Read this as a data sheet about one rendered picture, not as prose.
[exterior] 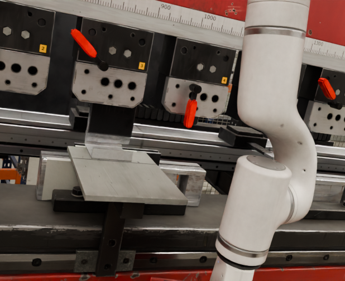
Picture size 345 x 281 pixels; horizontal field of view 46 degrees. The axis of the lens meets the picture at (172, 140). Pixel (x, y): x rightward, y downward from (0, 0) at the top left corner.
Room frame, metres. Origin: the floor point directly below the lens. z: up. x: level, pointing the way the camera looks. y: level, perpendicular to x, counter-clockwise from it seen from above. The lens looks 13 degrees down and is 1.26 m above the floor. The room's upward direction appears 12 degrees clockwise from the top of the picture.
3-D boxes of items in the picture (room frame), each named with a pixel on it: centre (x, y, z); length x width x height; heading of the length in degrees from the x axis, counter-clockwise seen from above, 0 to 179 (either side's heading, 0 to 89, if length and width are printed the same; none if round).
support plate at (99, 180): (0.75, 0.09, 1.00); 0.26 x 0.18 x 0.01; 23
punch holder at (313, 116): (1.11, -0.39, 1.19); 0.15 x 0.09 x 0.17; 113
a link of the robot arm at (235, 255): (0.61, -0.14, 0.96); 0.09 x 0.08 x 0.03; 1
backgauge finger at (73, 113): (1.04, 0.20, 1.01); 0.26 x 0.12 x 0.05; 23
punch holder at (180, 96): (0.96, -0.02, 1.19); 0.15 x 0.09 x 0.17; 113
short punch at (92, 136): (0.89, 0.14, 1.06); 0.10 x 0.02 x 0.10; 113
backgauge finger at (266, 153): (1.23, -0.25, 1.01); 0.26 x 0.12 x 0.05; 23
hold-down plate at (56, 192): (0.85, 0.08, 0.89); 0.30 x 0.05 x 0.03; 113
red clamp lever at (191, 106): (0.89, -0.02, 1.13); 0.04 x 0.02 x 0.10; 23
